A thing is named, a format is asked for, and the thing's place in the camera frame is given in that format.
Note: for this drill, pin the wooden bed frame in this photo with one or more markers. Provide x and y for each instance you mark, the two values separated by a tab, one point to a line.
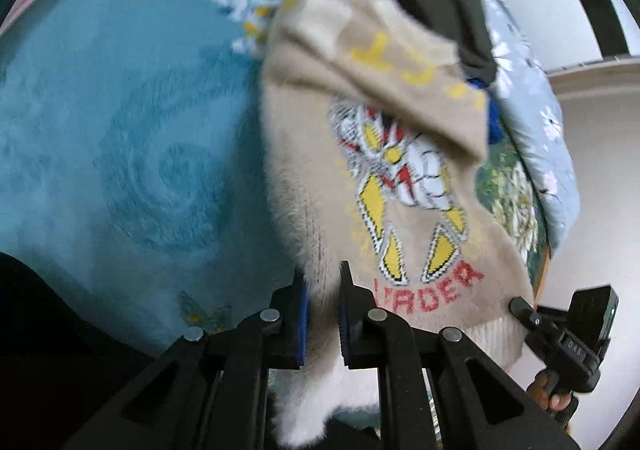
544	275

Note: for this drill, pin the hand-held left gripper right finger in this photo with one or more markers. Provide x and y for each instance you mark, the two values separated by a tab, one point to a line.
344	325

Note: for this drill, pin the beige fuzzy printed sweater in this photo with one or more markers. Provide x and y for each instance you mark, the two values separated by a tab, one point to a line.
340	230

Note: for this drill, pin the teal floral blanket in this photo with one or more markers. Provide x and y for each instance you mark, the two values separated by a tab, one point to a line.
125	130

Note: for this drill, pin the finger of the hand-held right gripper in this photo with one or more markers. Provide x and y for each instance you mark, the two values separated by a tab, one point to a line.
522	311

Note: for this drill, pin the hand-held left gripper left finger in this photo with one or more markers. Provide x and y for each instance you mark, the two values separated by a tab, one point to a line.
300	325

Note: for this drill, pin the grey-blue floral duvet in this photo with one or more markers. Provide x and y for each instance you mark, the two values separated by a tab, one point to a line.
540	120

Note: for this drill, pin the person's right hand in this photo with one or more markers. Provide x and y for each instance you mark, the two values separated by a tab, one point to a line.
539	387

